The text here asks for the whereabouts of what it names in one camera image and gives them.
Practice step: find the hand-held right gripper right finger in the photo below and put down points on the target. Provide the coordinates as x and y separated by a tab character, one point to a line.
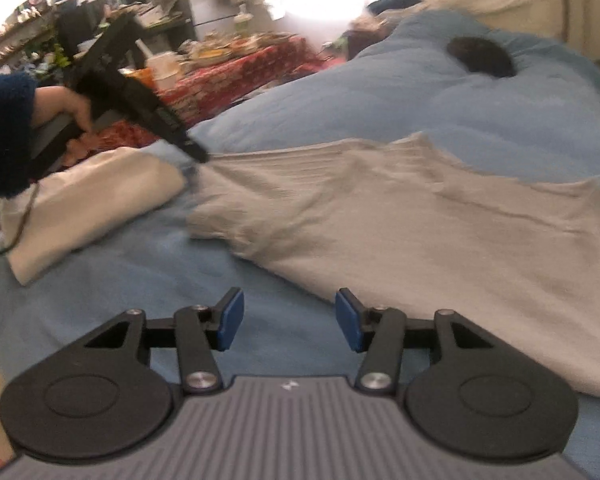
347	320

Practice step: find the person's left hand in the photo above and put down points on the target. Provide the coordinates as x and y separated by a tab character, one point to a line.
55	102

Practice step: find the dark blue cloth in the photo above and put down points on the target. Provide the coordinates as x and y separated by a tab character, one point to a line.
390	4

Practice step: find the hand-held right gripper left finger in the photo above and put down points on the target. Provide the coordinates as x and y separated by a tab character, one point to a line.
231	320

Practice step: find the white cup with straw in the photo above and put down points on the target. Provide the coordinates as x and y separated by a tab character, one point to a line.
162	70

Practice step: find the red patterned tablecloth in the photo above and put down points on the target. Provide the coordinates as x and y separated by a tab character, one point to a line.
240	75

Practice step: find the cream folded cloth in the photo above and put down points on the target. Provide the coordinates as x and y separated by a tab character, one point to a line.
95	200

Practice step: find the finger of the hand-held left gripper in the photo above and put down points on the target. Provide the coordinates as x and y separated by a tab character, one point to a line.
185	137

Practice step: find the black round patch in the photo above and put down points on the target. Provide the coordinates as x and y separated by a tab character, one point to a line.
480	57

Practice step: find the green drink cup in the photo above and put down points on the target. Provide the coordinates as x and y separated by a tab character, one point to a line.
241	22

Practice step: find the blue fleece blanket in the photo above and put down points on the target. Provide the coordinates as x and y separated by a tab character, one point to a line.
380	105

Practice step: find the grey knit sweater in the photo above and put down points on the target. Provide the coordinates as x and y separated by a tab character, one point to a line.
405	235

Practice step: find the food bowl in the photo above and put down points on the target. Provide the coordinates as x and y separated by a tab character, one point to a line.
207	52

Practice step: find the dark cluttered shelf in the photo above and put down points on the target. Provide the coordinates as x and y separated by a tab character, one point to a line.
10	42

